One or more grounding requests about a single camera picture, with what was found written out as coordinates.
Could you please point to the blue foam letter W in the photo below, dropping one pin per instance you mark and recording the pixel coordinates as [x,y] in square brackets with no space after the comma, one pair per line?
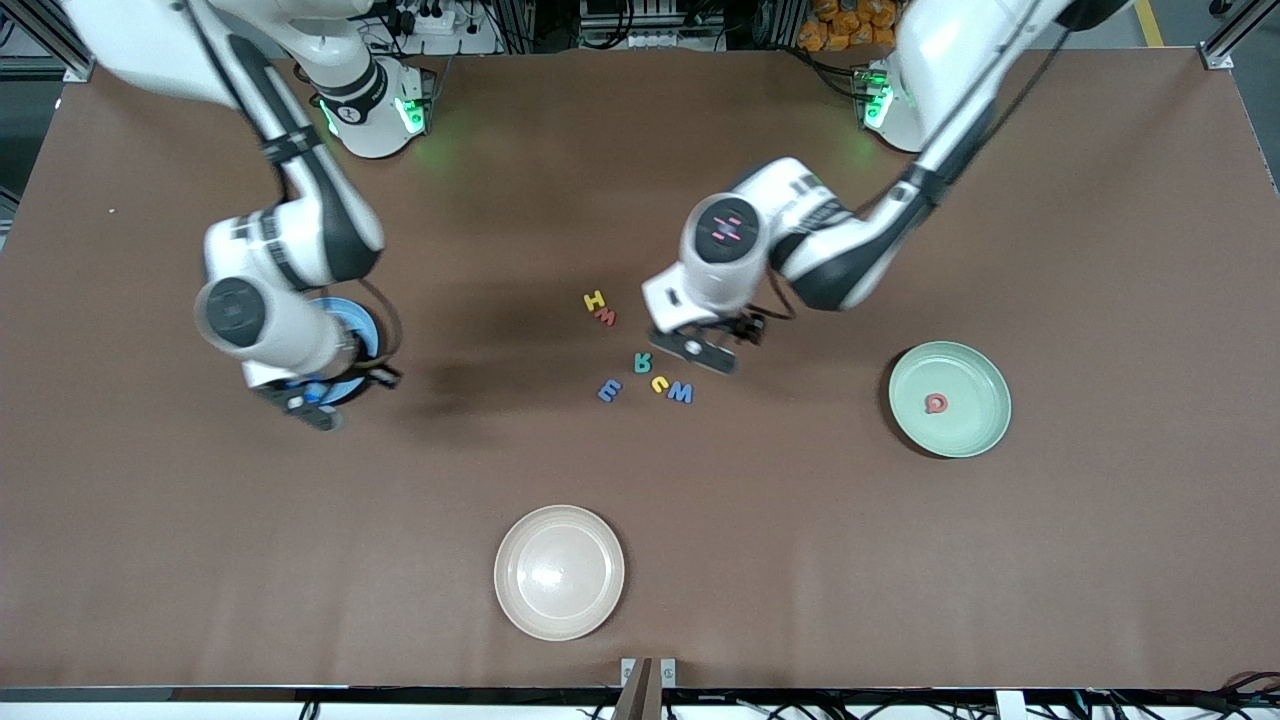
[680,393]

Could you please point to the teal foam letter R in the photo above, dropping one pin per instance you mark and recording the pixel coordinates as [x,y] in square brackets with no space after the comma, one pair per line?
[642,363]

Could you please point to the red foam letter m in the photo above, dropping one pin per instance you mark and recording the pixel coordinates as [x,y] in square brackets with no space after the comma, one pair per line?
[606,318]

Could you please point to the blue foam letter E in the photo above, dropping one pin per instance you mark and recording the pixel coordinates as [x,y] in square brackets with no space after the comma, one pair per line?
[609,391]

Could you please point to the red foam letter Q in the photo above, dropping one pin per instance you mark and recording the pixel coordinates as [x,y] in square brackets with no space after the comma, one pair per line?
[937,404]

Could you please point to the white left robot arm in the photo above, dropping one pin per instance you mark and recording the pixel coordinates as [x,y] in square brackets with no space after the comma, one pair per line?
[830,250]

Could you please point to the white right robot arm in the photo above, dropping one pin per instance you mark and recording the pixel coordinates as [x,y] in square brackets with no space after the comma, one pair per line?
[300,230]

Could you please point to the black arm base connector box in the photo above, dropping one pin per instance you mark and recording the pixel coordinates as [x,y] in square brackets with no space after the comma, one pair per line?
[415,110]
[872,100]

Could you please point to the blue plate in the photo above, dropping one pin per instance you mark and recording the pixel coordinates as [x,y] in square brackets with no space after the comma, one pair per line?
[362,322]

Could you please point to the yellow foam letter H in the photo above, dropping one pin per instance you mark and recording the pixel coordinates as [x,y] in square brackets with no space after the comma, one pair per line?
[595,300]

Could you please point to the pale green plate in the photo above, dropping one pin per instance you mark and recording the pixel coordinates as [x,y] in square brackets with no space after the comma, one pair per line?
[965,430]

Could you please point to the beige plate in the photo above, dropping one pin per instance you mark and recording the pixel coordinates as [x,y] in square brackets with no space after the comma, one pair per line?
[560,572]

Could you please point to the white power strip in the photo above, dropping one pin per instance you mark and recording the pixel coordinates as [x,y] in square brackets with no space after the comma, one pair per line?
[660,38]
[430,20]

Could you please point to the pile of orange objects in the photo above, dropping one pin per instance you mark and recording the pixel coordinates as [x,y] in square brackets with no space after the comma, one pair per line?
[850,25]

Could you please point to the dark equipment rack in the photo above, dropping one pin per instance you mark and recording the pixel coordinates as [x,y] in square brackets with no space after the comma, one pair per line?
[600,15]

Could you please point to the small grey metal bracket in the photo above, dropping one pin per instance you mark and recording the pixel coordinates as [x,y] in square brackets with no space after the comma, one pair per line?
[627,672]
[668,672]

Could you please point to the brown camera post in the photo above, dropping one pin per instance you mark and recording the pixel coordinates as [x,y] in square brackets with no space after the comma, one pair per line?
[635,700]

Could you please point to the aluminium frame post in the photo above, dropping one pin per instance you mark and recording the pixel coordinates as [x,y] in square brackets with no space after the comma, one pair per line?
[80,68]
[1218,58]

